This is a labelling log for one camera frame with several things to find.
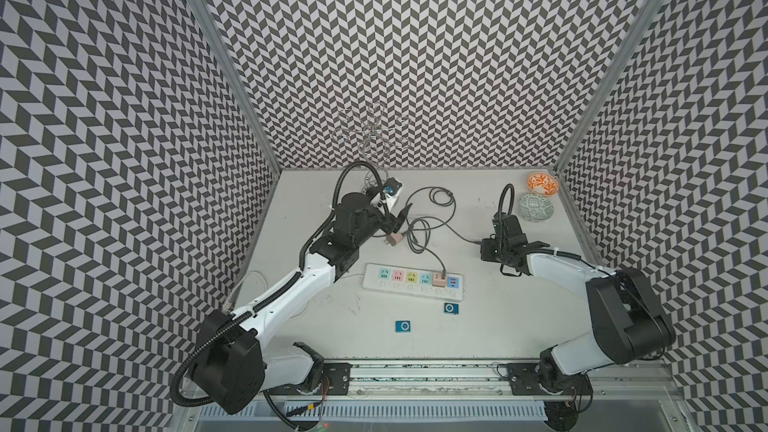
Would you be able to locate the pink charger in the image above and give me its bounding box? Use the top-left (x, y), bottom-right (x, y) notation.
top-left (431, 273), bottom-right (447, 288)
top-left (385, 232), bottom-right (404, 246)

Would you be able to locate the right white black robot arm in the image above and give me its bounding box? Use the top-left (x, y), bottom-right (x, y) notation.
top-left (480, 183), bottom-right (676, 395)

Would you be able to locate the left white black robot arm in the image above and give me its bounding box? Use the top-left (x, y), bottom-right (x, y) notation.
top-left (169, 161), bottom-right (407, 414)

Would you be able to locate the green patterned bowl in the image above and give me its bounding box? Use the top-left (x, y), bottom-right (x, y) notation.
top-left (518, 193), bottom-right (554, 223)

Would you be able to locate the white colourful power strip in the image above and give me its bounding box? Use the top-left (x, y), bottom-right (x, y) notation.
top-left (362, 263), bottom-right (465, 302)

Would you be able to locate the orange patterned bowl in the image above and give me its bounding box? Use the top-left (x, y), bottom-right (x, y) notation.
top-left (526, 172), bottom-right (560, 197)

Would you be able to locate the blue mp3 player middle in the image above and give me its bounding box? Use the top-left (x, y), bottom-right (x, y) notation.
top-left (444, 303), bottom-right (459, 315)

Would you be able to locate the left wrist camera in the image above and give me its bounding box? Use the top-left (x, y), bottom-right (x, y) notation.
top-left (369, 177), bottom-right (402, 211)

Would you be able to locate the chrome wire cup stand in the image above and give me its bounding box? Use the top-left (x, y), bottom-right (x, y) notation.
top-left (335, 102), bottom-right (411, 181)

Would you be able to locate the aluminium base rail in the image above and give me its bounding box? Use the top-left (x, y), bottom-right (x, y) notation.
top-left (265, 358), bottom-right (680, 401)

